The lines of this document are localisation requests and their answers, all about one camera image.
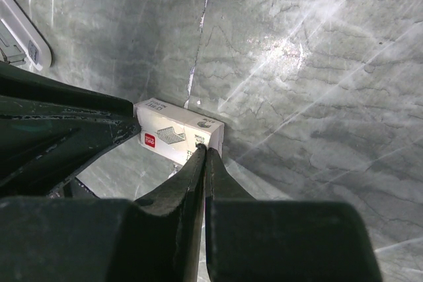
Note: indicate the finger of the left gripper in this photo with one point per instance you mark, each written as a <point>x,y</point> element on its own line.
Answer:
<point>51,131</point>

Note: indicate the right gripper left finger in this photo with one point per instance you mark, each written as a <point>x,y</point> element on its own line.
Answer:
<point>153,238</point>

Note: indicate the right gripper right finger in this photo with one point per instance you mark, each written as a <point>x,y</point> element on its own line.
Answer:
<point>281,240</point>

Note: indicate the white stapler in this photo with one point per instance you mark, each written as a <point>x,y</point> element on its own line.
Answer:
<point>21,42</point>

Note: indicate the white staple box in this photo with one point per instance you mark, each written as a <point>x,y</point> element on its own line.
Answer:
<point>174,132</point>

